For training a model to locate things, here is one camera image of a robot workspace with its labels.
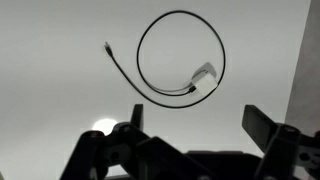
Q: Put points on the large whiteboard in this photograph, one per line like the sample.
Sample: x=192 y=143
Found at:
x=66 y=50

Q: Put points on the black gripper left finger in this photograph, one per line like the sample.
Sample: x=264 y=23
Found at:
x=100 y=156

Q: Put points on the white charger block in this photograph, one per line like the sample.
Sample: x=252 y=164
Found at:
x=205 y=84

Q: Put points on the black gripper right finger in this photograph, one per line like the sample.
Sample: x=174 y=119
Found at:
x=283 y=150

